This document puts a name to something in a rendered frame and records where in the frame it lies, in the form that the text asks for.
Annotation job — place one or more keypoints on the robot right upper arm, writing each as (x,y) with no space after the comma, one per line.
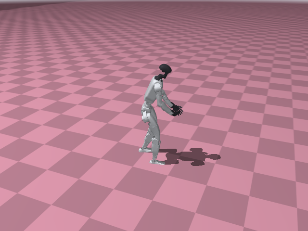
(158,92)

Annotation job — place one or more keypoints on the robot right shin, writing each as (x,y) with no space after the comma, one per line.
(155,148)

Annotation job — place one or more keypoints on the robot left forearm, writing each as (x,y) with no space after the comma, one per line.
(167,101)

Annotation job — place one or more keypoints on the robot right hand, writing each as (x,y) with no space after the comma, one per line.
(175,113)

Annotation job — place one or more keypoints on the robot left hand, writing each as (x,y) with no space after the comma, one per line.
(176,108)

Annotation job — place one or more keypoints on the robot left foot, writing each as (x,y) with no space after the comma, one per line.
(145,150)

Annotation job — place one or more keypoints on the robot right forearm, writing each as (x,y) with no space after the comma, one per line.
(166,109)

